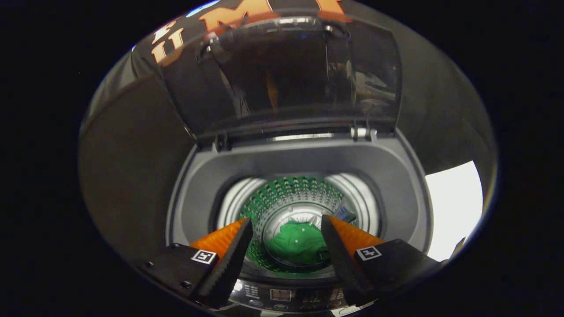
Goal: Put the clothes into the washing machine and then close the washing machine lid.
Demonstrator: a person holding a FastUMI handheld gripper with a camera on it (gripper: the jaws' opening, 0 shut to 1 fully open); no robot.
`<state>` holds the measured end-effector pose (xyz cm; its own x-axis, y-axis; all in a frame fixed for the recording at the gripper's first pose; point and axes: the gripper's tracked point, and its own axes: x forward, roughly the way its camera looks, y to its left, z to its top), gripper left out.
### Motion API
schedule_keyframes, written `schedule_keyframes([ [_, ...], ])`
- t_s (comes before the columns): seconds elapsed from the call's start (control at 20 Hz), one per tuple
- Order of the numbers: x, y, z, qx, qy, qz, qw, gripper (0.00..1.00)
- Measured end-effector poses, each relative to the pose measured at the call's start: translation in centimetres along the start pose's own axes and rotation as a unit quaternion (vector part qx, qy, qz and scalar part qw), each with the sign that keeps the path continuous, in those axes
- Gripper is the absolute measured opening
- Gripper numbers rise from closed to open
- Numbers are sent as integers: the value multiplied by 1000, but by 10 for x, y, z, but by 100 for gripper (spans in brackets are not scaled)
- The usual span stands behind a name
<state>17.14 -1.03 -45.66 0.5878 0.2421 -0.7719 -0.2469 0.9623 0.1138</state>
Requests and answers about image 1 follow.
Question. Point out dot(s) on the dark transparent washing machine lid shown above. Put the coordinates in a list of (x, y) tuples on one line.
[(286, 75)]

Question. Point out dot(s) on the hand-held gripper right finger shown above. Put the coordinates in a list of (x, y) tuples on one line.
[(341, 259)]

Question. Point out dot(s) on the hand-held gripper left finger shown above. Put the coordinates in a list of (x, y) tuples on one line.
[(229, 264)]

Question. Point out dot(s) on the green polo shirt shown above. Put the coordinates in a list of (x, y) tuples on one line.
[(295, 242)]

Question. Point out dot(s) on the white side table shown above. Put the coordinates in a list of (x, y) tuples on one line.
[(454, 207)]

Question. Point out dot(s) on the grey washing machine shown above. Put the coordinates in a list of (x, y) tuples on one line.
[(299, 160)]

